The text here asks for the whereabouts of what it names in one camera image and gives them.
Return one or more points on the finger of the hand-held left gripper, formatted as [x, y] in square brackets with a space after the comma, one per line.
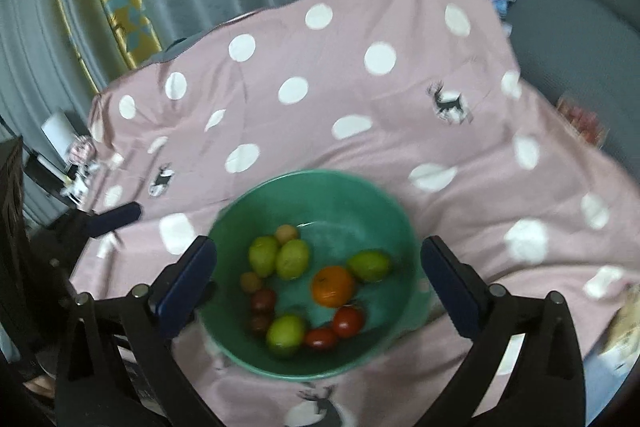
[115, 218]

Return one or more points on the yellowish printed packet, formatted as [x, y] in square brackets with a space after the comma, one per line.
[625, 322]

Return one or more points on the orange mandarin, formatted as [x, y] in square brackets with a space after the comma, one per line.
[332, 286]

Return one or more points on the grey sofa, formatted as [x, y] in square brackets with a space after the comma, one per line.
[575, 32]

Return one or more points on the light blue cloth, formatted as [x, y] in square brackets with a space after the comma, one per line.
[605, 382]

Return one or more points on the clear packet of dried petals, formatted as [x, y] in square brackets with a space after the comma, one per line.
[582, 122]

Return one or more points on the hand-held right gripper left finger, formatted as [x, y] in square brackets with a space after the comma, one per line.
[185, 282]

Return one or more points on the yellow-orange round fruit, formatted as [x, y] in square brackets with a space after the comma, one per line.
[251, 281]

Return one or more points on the green jujube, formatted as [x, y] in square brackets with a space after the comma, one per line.
[285, 334]
[369, 265]
[292, 259]
[262, 255]

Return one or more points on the patterned white cloth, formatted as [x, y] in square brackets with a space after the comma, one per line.
[80, 152]

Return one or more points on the pink polka dot deer blanket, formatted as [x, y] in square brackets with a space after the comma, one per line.
[350, 82]

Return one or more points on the green plastic basin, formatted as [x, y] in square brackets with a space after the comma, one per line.
[325, 207]

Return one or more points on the brownish yellow round fruit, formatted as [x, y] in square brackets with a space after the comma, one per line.
[286, 233]

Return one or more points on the dark red small fruit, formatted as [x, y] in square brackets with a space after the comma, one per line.
[263, 300]
[259, 323]

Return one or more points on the red cherry tomato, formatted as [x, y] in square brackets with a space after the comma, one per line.
[320, 338]
[348, 321]

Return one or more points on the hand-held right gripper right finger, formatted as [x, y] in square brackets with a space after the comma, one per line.
[452, 287]

